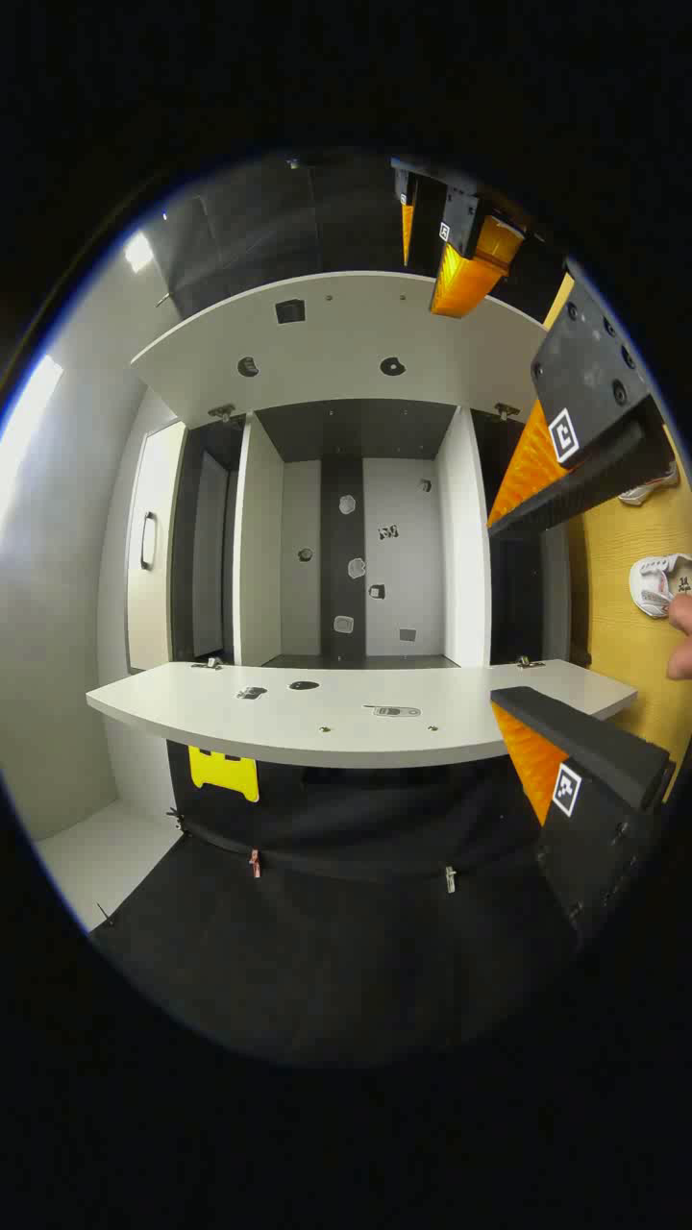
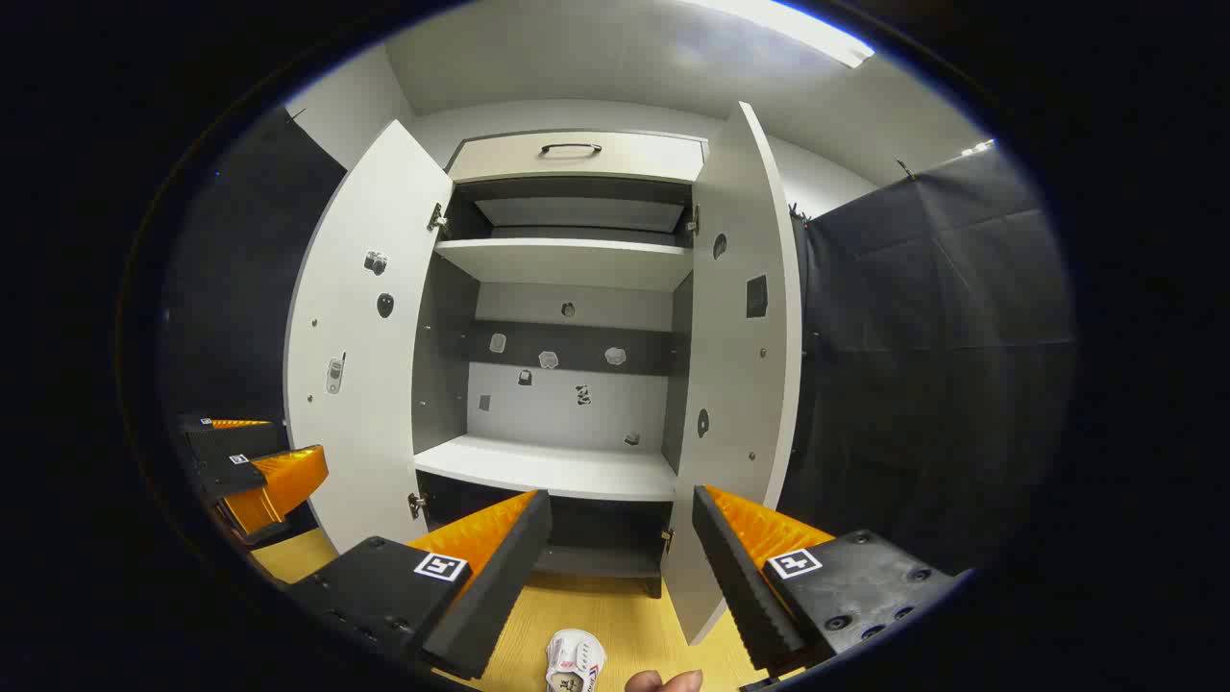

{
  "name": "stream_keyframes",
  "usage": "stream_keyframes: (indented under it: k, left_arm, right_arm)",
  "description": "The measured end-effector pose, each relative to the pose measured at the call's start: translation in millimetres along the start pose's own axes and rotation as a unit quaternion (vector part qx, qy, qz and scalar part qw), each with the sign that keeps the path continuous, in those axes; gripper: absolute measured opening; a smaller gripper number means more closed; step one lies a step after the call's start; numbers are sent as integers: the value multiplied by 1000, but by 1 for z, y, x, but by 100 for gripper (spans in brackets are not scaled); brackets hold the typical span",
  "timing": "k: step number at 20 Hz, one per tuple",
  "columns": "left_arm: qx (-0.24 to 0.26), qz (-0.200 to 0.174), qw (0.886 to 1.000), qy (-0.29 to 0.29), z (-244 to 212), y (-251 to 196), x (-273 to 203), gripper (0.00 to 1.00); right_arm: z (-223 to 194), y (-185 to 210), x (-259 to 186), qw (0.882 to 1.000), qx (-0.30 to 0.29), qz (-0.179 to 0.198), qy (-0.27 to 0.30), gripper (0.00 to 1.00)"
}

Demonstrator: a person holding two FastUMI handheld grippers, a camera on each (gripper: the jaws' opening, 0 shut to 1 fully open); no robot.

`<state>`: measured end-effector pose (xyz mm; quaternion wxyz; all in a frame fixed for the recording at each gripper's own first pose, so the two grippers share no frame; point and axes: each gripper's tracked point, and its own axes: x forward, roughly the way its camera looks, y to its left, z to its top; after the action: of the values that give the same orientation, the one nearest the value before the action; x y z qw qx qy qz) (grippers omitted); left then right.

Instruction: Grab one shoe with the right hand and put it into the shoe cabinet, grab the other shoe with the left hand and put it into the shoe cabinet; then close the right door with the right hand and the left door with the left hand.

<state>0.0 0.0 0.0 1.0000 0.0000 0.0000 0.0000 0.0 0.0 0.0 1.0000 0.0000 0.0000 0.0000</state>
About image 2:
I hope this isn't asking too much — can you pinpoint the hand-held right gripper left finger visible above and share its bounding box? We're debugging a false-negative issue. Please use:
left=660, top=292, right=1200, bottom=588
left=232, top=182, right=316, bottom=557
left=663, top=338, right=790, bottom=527
left=286, top=488, right=554, bottom=681

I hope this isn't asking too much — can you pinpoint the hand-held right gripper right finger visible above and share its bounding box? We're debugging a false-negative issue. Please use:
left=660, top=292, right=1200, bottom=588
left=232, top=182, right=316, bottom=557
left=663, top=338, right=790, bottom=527
left=691, top=484, right=973, bottom=679

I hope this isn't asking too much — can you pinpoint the white canvas shoe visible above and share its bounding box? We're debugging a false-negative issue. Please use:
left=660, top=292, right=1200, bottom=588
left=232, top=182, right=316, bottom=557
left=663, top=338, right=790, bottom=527
left=546, top=630, right=606, bottom=692

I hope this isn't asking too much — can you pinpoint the white grey shoe cabinet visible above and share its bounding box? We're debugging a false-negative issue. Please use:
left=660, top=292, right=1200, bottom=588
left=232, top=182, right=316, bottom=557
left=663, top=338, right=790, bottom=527
left=284, top=101, right=803, bottom=645

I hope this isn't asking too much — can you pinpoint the white cabinet door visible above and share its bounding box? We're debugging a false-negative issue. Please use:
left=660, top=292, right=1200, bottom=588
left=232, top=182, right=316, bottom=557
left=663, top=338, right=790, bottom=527
left=284, top=120, right=455, bottom=578
left=663, top=101, right=803, bottom=645

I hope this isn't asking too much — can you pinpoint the white cabinet drawer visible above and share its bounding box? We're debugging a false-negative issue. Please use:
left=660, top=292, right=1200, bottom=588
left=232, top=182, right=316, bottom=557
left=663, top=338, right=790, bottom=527
left=447, top=132, right=709, bottom=185

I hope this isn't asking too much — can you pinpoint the black backdrop cloth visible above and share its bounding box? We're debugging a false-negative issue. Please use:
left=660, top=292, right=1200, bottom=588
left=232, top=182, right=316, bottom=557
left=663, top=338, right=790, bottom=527
left=159, top=106, right=1075, bottom=578

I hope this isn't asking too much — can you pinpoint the ceiling light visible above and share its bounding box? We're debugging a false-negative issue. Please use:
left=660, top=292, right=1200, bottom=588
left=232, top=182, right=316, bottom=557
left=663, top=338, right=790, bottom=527
left=711, top=0, right=875, bottom=68

